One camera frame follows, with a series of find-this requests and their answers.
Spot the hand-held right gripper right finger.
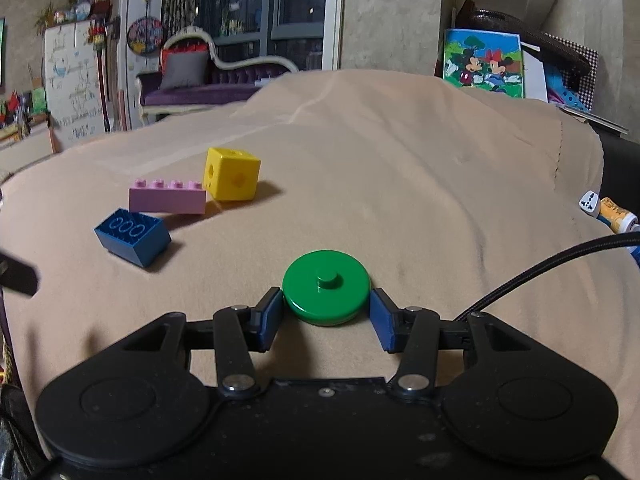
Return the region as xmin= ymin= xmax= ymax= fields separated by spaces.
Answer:
xmin=370 ymin=287 xmax=532 ymax=401

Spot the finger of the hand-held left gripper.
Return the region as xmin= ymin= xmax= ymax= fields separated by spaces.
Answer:
xmin=0 ymin=251 xmax=41 ymax=297

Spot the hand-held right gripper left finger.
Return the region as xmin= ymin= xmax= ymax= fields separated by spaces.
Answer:
xmin=107 ymin=286 xmax=286 ymax=401

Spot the green round toy disc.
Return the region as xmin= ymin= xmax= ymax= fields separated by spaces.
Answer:
xmin=282 ymin=250 xmax=373 ymax=327

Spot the blue toy brick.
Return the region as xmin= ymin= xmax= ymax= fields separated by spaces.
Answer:
xmin=94 ymin=207 xmax=172 ymax=268

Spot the yellow toy cube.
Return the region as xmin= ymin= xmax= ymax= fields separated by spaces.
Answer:
xmin=202 ymin=147 xmax=262 ymax=202

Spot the beige blanket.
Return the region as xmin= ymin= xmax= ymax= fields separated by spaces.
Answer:
xmin=0 ymin=69 xmax=607 ymax=466

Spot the pink toy brick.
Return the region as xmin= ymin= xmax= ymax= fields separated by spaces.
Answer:
xmin=128 ymin=177 xmax=207 ymax=216

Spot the white scribbled cabinet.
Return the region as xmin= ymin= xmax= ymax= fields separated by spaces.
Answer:
xmin=44 ymin=21 xmax=132 ymax=153

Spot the stick vacuum cleaner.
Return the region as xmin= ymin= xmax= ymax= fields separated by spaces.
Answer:
xmin=90 ymin=17 xmax=121 ymax=135

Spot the purple chaise sofa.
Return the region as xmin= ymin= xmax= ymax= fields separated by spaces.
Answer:
xmin=136 ymin=26 xmax=301 ymax=122

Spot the white travel adapter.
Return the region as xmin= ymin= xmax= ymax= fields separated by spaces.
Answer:
xmin=577 ymin=189 xmax=602 ymax=218

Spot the yellow and white cylinder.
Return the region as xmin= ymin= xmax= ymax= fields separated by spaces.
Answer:
xmin=599 ymin=196 xmax=640 ymax=233

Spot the grey cushion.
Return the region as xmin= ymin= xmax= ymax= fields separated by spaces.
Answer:
xmin=160 ymin=51 xmax=210 ymax=92

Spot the cartoon picture board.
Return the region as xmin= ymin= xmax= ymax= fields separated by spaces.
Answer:
xmin=442 ymin=28 xmax=526 ymax=100

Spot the blue perforated strip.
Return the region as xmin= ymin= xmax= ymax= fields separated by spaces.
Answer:
xmin=546 ymin=77 xmax=593 ymax=111

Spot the checked dark bag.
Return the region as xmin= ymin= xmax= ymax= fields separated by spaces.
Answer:
xmin=457 ymin=0 xmax=600 ymax=111

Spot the yellow rope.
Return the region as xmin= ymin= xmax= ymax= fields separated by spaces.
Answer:
xmin=0 ymin=327 xmax=18 ymax=386

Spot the black cable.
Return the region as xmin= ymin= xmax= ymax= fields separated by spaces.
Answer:
xmin=451 ymin=231 xmax=640 ymax=322

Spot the round colourful wall decoration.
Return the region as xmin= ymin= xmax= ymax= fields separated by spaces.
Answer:
xmin=126 ymin=17 xmax=165 ymax=56

